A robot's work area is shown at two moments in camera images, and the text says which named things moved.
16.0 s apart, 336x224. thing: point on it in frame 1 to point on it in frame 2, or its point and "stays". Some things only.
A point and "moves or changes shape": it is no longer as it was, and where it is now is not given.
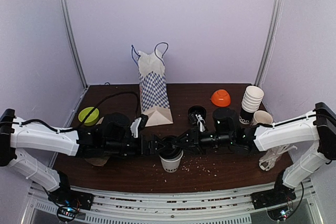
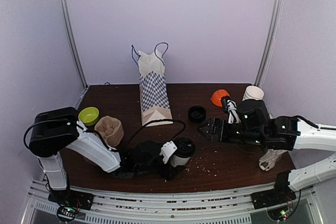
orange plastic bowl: [221, 98] stays
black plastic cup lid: [169, 151] moves or changes shape
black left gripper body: [118, 147] to [165, 172]
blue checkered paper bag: [154, 95] stays
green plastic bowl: [92, 119] stays
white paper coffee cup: [171, 166] moves or changes shape
